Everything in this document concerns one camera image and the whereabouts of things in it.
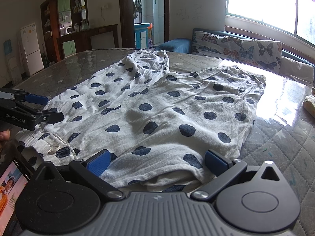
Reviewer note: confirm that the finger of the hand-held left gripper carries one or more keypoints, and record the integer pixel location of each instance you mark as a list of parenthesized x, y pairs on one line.
[(37, 99), (49, 118)]

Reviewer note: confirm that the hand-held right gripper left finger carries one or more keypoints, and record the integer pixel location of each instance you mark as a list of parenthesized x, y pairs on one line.
[(98, 163)]

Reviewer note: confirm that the blue cabinet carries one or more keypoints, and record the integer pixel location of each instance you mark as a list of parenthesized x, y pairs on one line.
[(141, 35)]

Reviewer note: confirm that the white navy polka dot pajamas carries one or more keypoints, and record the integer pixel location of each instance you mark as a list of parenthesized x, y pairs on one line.
[(160, 108)]

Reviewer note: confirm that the window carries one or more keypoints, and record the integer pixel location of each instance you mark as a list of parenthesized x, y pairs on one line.
[(258, 0)]

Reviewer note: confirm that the dark wooden door frame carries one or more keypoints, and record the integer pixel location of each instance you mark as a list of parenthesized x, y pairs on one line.
[(125, 17)]

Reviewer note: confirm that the white refrigerator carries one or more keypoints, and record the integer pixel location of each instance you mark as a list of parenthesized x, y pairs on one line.
[(30, 49)]

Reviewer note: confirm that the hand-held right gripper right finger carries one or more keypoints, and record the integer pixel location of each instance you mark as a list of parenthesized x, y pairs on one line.
[(215, 163)]

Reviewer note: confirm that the grey star quilted table cover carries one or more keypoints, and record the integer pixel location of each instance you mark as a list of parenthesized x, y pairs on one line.
[(270, 140)]

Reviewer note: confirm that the butterfly print cushion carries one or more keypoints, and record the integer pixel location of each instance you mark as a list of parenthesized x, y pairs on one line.
[(236, 49)]

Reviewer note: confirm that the white wall socket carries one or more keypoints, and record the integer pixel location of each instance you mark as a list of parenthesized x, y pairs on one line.
[(104, 6)]

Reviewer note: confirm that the blue seat cushion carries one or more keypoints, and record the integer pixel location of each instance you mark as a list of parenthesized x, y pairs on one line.
[(174, 44)]

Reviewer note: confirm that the pale yellow cloth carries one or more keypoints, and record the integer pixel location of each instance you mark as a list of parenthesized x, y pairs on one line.
[(309, 104)]

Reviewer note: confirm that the dark wooden cabinet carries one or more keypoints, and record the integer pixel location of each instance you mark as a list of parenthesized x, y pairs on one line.
[(73, 29)]

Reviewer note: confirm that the person's left hand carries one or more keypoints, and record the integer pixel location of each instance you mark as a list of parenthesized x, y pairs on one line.
[(3, 135)]

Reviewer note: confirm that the beige cushion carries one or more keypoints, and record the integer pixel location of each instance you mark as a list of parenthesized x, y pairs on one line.
[(297, 70)]

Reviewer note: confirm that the black phone with lit screen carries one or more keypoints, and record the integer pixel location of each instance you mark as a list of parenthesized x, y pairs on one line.
[(9, 189)]

